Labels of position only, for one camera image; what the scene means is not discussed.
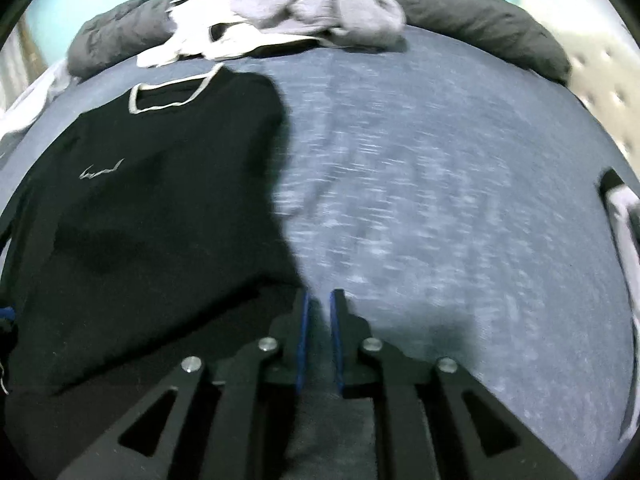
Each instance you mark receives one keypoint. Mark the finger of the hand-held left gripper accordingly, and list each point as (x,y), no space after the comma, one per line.
(4,314)

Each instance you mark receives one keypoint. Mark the cream tufted headboard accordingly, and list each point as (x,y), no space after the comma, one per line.
(600,75)

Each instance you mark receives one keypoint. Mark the dark grey duvet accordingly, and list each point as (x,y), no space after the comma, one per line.
(475,20)

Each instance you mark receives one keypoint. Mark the white cloth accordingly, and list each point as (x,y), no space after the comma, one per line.
(30,105)

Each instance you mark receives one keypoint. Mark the grey crumpled garment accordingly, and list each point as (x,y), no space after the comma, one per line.
(320,5)

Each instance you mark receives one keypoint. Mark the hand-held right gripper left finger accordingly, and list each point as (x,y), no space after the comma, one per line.
(301,340)

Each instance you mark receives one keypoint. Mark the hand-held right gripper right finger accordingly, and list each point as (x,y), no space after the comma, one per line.
(336,345)

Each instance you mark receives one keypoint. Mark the white folded garment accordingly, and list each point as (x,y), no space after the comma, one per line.
(622,215)

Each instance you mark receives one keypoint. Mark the white crumpled garment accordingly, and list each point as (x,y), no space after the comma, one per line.
(240,40)

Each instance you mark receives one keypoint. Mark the bed with blue sheet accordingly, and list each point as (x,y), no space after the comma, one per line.
(425,185)

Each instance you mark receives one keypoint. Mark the black shirt with white collar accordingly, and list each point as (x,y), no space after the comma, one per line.
(150,210)

